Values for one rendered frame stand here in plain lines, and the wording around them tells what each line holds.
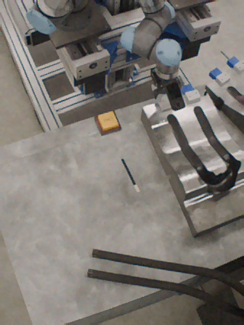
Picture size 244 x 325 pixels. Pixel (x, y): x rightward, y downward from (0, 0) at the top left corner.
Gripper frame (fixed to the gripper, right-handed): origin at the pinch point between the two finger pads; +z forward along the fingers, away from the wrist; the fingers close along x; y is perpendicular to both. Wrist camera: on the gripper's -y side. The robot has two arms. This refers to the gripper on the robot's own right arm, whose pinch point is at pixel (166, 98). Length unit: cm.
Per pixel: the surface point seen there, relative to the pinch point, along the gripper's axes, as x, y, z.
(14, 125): 67, 51, 94
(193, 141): -3.6, -17.1, 4.3
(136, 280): 33, -56, -4
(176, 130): 0.5, -10.9, 4.9
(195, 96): -11.3, -1.7, 4.1
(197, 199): 3.7, -37.1, 2.4
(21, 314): 94, -53, 76
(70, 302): 57, -55, -1
